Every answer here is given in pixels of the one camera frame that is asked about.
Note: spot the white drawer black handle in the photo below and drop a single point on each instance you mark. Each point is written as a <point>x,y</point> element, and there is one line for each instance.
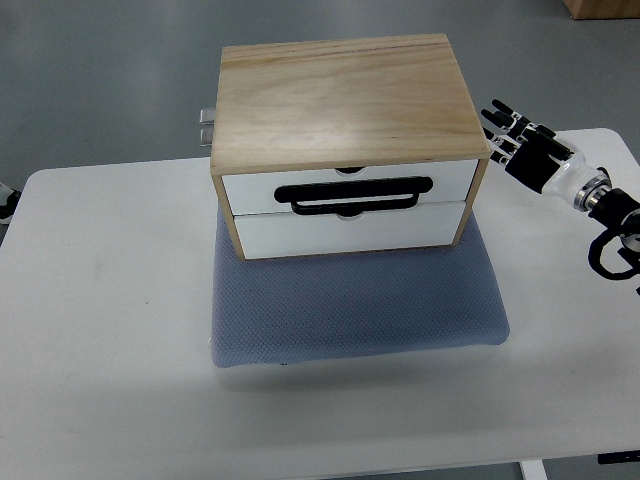
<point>275,192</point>

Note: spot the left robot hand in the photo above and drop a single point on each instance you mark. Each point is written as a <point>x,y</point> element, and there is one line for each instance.
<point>8,203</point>

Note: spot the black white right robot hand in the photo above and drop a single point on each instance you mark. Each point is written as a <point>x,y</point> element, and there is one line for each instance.
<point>530,153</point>

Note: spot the black table control panel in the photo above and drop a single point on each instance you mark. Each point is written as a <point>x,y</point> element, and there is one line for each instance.
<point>619,457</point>

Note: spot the blue-grey mesh cushion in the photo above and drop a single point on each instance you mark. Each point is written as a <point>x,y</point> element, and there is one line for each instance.
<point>301,309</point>

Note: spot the wooden drawer cabinet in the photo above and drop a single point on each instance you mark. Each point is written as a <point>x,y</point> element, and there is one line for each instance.
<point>344,104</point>

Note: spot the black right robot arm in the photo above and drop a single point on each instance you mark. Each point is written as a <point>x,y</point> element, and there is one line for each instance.
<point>618,212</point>

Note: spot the silver metal clamp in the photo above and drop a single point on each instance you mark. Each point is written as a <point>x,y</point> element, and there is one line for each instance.
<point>206,122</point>

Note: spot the white table leg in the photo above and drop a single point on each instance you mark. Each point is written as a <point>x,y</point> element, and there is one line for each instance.
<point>533,470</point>

